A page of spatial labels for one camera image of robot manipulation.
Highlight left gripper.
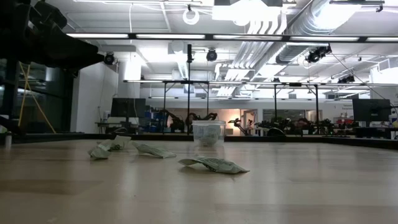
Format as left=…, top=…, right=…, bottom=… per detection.
left=18, top=26, right=105, bottom=74

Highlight green paper packet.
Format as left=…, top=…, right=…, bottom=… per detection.
left=198, top=124, right=223, bottom=146

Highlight black computer monitor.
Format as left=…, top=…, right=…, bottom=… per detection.
left=352, top=98, right=392, bottom=123
left=110, top=98, right=147, bottom=119

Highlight yellow stand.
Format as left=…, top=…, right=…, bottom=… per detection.
left=17, top=61, right=57, bottom=134

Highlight overhead LED light bar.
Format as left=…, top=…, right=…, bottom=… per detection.
left=66, top=32, right=398, bottom=44

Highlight folded white green packet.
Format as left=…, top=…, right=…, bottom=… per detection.
left=107, top=135, right=132, bottom=152

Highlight blue storage bins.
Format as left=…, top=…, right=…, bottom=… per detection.
left=144, top=108, right=163, bottom=134

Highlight crumpled white green packet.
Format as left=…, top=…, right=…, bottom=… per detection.
left=88, top=143, right=112, bottom=160

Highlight small white bottle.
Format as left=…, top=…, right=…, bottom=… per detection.
left=4, top=131, right=13, bottom=151

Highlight long flat green packet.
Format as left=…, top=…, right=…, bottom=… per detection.
left=131, top=141, right=177, bottom=159

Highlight square clear plastic container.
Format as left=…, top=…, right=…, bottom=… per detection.
left=191, top=120, right=227, bottom=148

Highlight large flat green packet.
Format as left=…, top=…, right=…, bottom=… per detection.
left=177, top=156, right=251, bottom=175

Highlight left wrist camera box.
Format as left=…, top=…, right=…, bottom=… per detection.
left=27, top=0, right=68, bottom=32

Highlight white ring light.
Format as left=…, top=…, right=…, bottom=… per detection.
left=182, top=8, right=200, bottom=26

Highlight black vertical frame pole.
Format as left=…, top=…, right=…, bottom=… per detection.
left=186, top=44, right=194, bottom=135

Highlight black table edge frame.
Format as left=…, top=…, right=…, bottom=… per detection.
left=0, top=133, right=398, bottom=151

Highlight silver ventilation duct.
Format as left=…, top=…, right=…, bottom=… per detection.
left=275, top=0, right=386, bottom=65

